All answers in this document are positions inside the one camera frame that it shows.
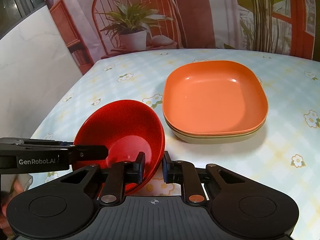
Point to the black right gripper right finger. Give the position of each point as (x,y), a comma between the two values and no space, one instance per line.
(187,176)

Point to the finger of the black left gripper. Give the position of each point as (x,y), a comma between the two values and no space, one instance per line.
(91,154)

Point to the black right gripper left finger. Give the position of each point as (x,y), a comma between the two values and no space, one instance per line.
(118,176)

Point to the green square plate front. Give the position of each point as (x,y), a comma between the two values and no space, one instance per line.
(218,125)

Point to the green square plate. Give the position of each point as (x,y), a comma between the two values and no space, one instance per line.
(218,125)
(217,139)

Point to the red plastic bowl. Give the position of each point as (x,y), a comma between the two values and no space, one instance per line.
(126,127)

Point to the orange square plate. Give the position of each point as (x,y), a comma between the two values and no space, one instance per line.
(213,87)

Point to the green square plate back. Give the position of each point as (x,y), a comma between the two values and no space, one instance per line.
(217,139)

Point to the left human hand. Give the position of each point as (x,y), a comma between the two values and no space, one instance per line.
(11,186)

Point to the printed backdrop curtain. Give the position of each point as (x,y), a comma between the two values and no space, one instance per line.
(97,29)

